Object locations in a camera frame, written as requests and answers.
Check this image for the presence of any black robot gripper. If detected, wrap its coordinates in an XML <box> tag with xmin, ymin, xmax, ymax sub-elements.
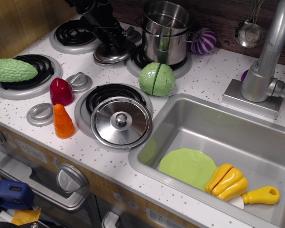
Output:
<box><xmin>68</xmin><ymin>0</ymin><xmax>126</xmax><ymax>48</ymax></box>

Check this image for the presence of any small steel pot lid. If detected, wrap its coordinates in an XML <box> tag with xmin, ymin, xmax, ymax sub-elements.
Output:
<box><xmin>94</xmin><ymin>40</ymin><xmax>136</xmax><ymax>63</ymax></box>

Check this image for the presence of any silver knob under small lid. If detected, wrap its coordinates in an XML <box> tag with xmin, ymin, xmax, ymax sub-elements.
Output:
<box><xmin>94</xmin><ymin>59</ymin><xmax>115</xmax><ymax>67</ymax></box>

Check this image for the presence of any back left stove burner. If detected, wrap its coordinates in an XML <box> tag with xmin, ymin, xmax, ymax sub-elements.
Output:
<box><xmin>49</xmin><ymin>19</ymin><xmax>102</xmax><ymax>55</ymax></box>

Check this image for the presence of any front right stove burner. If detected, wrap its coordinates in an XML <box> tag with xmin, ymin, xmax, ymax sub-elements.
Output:
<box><xmin>74</xmin><ymin>83</ymin><xmax>153</xmax><ymax>139</ymax></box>

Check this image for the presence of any front left stove burner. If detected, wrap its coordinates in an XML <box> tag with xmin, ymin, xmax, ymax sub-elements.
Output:
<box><xmin>0</xmin><ymin>54</ymin><xmax>62</xmax><ymax>100</ymax></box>

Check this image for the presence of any large steel pot lid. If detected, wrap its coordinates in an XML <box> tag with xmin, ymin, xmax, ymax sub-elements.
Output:
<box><xmin>90</xmin><ymin>96</ymin><xmax>152</xmax><ymax>149</ymax></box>

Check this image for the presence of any silver knob back centre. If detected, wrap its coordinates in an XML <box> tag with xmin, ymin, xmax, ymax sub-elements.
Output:
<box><xmin>124</xmin><ymin>26</ymin><xmax>142</xmax><ymax>43</ymax></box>

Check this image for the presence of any upper steel pot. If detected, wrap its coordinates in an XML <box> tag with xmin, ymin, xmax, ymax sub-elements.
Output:
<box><xmin>141</xmin><ymin>0</ymin><xmax>194</xmax><ymax>36</ymax></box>

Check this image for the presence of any steel pot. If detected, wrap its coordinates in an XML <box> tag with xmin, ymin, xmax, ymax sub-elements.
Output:
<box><xmin>142</xmin><ymin>26</ymin><xmax>199</xmax><ymax>65</ymax></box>
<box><xmin>141</xmin><ymin>0</ymin><xmax>194</xmax><ymax>36</ymax></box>

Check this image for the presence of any silver knob middle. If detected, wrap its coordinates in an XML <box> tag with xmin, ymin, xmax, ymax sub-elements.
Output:
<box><xmin>66</xmin><ymin>72</ymin><xmax>93</xmax><ymax>93</ymax></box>

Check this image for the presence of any lower steel pot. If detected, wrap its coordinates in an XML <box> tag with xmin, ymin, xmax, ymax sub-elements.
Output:
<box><xmin>142</xmin><ymin>26</ymin><xmax>199</xmax><ymax>65</ymax></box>

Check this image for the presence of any green toy cabbage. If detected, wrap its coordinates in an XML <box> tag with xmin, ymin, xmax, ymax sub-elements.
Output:
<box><xmin>138</xmin><ymin>62</ymin><xmax>176</xmax><ymax>97</ymax></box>

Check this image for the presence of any red toy pepper piece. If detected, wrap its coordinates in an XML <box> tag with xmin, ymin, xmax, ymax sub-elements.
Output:
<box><xmin>50</xmin><ymin>78</ymin><xmax>75</xmax><ymax>106</ymax></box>

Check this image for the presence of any purple striped toy onion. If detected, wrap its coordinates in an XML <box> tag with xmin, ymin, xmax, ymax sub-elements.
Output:
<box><xmin>190</xmin><ymin>28</ymin><xmax>217</xmax><ymax>55</ymax></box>

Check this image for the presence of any orange toy carrot piece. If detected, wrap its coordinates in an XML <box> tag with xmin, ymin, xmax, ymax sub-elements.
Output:
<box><xmin>53</xmin><ymin>104</ymin><xmax>76</xmax><ymax>138</ymax></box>

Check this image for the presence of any silver knob front left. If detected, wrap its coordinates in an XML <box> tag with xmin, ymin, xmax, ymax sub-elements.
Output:
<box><xmin>26</xmin><ymin>103</ymin><xmax>54</xmax><ymax>127</ymax></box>

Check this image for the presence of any green toy bitter gourd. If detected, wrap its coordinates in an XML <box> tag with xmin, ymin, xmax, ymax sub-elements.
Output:
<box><xmin>0</xmin><ymin>58</ymin><xmax>38</xmax><ymax>83</ymax></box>

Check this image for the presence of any hanging steel ladle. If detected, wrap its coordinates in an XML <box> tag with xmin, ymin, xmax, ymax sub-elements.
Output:
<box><xmin>235</xmin><ymin>0</ymin><xmax>264</xmax><ymax>48</ymax></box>

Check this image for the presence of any purple toy behind faucet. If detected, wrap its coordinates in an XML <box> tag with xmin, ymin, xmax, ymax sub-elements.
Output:
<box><xmin>240</xmin><ymin>70</ymin><xmax>249</xmax><ymax>82</ymax></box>

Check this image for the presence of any silver oven dial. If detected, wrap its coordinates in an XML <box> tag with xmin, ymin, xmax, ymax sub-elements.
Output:
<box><xmin>56</xmin><ymin>162</ymin><xmax>88</xmax><ymax>193</ymax></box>

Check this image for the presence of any green plastic plate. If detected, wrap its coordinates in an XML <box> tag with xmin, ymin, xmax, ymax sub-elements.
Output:
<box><xmin>159</xmin><ymin>148</ymin><xmax>217</xmax><ymax>191</ymax></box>

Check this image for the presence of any silver toy faucet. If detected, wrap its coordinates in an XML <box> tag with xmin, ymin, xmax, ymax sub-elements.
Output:
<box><xmin>222</xmin><ymin>0</ymin><xmax>285</xmax><ymax>119</ymax></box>

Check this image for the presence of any yellow toy squash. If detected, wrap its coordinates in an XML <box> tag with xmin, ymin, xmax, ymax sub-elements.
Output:
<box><xmin>205</xmin><ymin>163</ymin><xmax>248</xmax><ymax>201</ymax></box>

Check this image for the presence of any blue clamp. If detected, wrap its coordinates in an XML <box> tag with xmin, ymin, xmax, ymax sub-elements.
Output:
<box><xmin>0</xmin><ymin>180</ymin><xmax>35</xmax><ymax>209</ymax></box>

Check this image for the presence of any silver sink basin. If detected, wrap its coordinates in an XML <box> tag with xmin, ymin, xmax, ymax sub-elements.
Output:
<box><xmin>129</xmin><ymin>94</ymin><xmax>285</xmax><ymax>228</ymax></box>

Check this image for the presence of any yellow tape piece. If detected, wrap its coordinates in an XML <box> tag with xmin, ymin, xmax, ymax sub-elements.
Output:
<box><xmin>11</xmin><ymin>209</ymin><xmax>41</xmax><ymax>226</ymax></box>

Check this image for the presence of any silver oven door handle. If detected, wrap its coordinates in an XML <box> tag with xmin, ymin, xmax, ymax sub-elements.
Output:
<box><xmin>0</xmin><ymin>151</ymin><xmax>87</xmax><ymax>212</ymax></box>

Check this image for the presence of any yellow handled toy knife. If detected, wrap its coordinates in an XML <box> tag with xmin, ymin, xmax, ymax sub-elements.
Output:
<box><xmin>228</xmin><ymin>186</ymin><xmax>281</xmax><ymax>210</ymax></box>

